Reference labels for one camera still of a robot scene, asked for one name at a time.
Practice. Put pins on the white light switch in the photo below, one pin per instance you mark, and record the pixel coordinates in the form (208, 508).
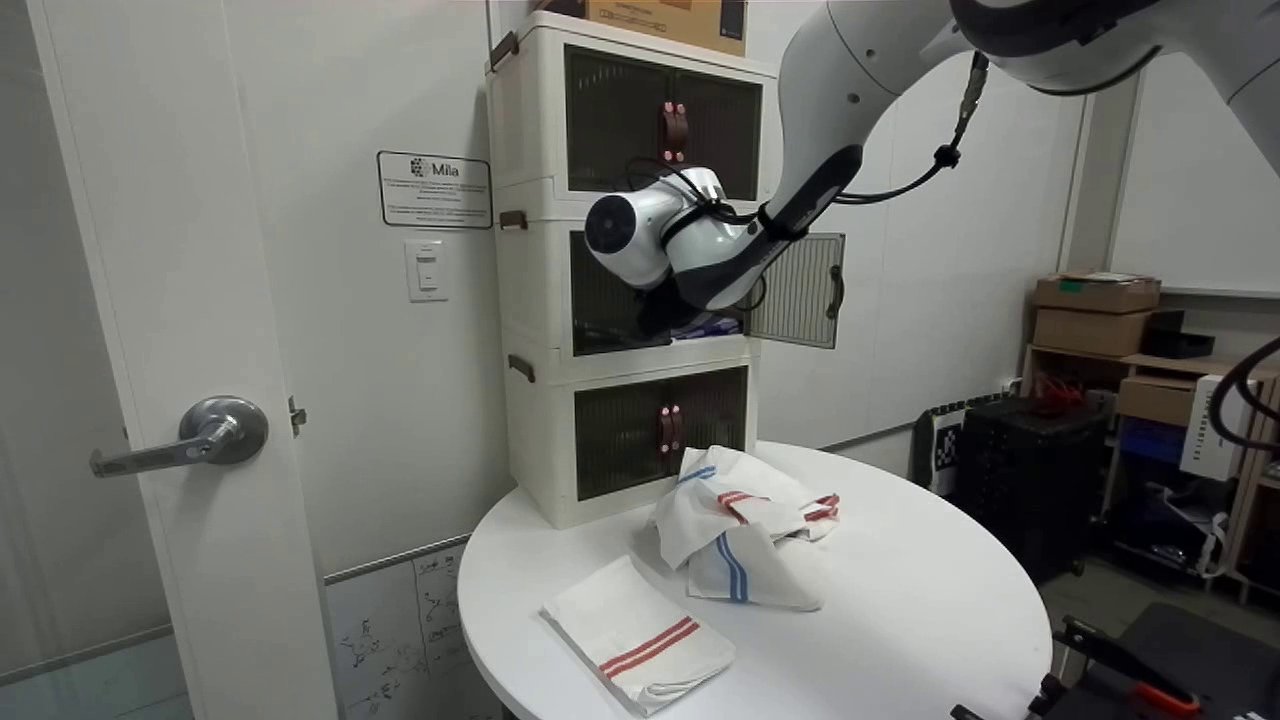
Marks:
(425, 273)

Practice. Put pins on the wall name sign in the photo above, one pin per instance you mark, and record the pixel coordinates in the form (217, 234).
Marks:
(422, 188)

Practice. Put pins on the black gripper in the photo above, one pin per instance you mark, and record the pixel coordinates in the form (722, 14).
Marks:
(666, 314)

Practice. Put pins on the folded red-striped white towel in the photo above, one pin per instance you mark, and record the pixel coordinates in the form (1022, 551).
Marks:
(636, 643)

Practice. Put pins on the blue items inside cabinet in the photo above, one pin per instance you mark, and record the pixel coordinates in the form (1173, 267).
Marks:
(709, 327)

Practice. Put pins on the crumpled blue-striped white towel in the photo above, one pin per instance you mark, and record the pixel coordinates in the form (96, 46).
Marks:
(719, 559)

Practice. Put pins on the cardboard box on cabinet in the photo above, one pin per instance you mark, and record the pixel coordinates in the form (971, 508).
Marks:
(690, 22)

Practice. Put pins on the white door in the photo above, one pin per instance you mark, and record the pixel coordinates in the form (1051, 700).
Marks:
(149, 121)

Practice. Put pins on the silver door lever handle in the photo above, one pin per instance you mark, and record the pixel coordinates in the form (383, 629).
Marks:
(217, 431)

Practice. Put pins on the crumpled red-striped white towel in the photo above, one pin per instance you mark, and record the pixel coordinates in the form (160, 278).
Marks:
(774, 503)

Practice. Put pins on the white stacked cabinet unit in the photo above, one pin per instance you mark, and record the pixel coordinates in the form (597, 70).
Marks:
(572, 115)

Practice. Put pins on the white product box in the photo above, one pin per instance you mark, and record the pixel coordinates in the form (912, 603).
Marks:
(1206, 450)

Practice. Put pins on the cardboard box on shelf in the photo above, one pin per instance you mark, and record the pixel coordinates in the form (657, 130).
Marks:
(1093, 314)

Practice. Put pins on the wooden shelf unit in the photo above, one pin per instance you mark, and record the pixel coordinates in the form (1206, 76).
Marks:
(1220, 533)

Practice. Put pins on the black crate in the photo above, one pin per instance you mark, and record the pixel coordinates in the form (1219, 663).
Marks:
(1035, 481)

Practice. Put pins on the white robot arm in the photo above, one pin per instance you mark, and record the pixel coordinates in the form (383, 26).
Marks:
(690, 256)

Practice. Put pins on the red-handled black tool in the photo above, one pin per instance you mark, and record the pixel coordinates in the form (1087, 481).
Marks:
(1115, 684)

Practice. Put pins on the whiteboard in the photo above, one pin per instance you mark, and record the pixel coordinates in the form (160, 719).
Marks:
(1196, 202)

